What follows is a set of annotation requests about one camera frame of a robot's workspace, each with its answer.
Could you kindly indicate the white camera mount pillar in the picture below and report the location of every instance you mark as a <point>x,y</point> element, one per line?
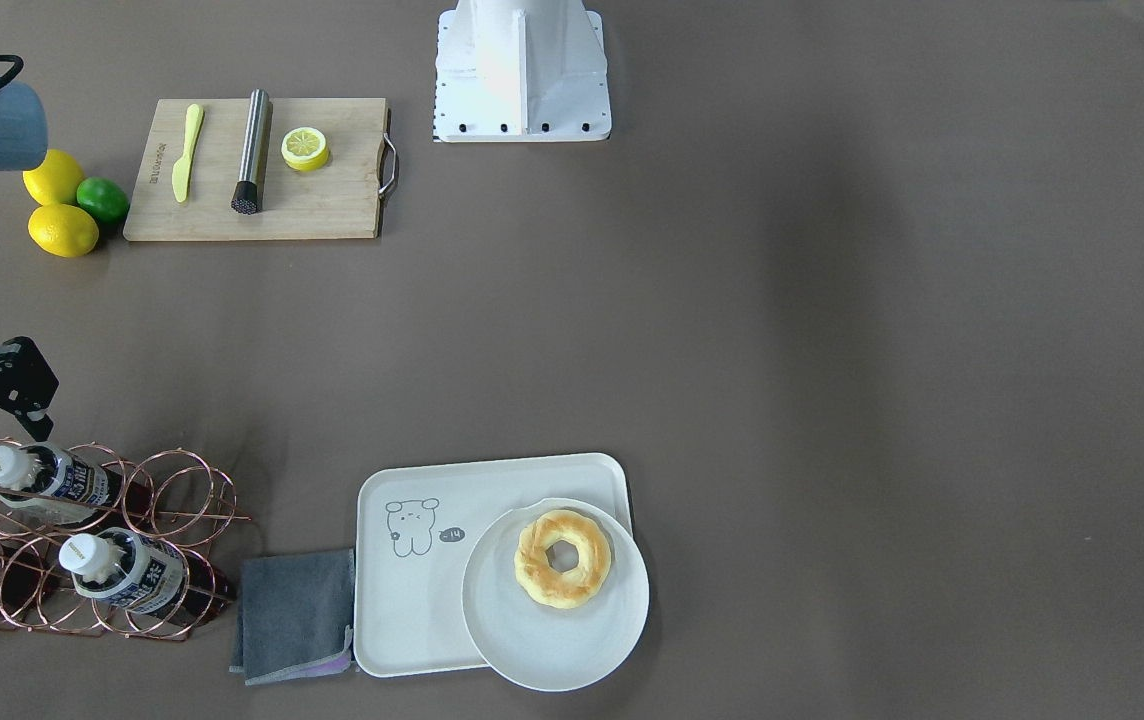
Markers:
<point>521,72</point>

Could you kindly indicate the yellow glazed donut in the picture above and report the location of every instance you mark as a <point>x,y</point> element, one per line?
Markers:
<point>562,559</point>

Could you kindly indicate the green lime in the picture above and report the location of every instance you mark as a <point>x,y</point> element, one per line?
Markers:
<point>103,199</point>

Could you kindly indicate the white rectangular tray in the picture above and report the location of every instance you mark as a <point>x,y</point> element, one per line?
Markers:
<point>416,528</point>

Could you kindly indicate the yellow lemon near board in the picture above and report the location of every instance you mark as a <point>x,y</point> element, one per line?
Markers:
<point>63,230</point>

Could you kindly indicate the yellow lemon half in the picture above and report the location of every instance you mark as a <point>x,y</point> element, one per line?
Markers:
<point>305,149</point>

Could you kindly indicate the tea bottle white cap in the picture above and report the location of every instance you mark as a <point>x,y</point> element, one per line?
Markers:
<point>51,484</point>

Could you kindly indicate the grey folded cloth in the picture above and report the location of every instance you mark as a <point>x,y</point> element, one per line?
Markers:
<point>295,617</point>

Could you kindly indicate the yellow plastic knife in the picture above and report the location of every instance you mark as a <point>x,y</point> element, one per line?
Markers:
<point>181,171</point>

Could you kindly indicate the wooden cutting board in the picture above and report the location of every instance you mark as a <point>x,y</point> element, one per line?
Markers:
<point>341,201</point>

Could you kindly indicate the copper wire bottle rack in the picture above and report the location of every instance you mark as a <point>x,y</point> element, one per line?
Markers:
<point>193,503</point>

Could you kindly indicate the tea bottle lower rack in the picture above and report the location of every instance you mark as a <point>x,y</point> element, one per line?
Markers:
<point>150,578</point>

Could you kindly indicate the yellow lemon far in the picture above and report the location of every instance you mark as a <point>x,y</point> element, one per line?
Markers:
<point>56,180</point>

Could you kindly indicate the white round plate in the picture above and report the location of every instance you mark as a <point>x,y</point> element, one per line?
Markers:
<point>546,649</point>

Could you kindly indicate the steel muddler with black tip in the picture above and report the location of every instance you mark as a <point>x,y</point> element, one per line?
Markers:
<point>247,194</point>

